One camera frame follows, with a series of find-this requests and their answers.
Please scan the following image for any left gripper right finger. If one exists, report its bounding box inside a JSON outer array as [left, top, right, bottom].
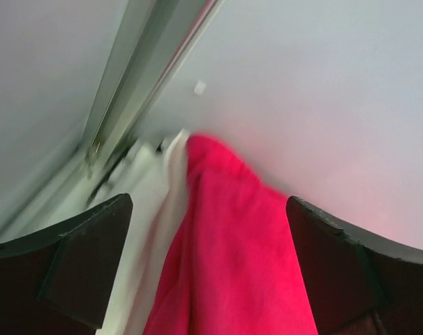
[[285, 196, 423, 334]]

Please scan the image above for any folded white t shirt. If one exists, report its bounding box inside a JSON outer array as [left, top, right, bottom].
[[92, 130, 190, 334]]

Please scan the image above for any aluminium corner post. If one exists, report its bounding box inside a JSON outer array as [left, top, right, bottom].
[[81, 1, 221, 174]]

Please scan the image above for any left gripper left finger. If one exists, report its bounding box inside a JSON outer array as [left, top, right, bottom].
[[0, 193, 133, 334]]

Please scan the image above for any magenta t shirt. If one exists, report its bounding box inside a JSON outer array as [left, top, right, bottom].
[[144, 135, 317, 334]]

